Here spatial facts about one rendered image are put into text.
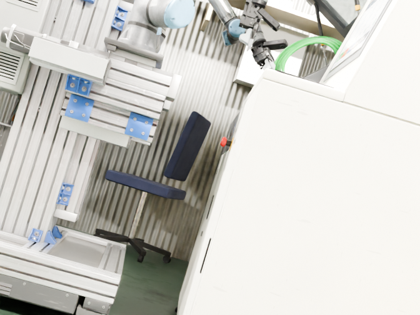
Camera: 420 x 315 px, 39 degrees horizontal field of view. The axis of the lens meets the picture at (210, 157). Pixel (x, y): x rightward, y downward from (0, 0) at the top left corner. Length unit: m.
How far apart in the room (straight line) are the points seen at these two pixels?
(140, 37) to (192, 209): 2.56
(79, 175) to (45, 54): 0.57
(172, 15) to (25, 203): 0.93
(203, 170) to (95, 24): 2.38
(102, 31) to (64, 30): 0.15
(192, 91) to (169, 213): 0.96
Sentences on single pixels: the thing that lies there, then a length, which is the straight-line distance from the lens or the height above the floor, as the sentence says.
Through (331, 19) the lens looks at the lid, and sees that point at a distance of 3.10.
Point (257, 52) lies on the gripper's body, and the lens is 2.87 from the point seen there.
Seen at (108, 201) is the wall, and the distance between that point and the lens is 4.63.
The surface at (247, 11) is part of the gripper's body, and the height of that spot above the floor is 1.37.
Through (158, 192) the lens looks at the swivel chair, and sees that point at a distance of 3.96.
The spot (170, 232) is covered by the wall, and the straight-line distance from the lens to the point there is 4.65.
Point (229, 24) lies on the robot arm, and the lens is 2.83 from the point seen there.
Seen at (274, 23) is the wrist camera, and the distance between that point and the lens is 2.57.
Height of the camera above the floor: 0.65
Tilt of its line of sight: 2 degrees up
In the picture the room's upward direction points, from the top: 17 degrees clockwise
